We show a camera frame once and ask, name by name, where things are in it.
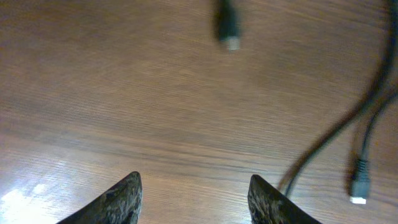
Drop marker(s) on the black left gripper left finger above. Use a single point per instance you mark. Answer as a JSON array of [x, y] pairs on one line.
[[120, 204]]

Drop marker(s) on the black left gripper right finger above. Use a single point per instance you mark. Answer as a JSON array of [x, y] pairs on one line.
[[268, 206]]

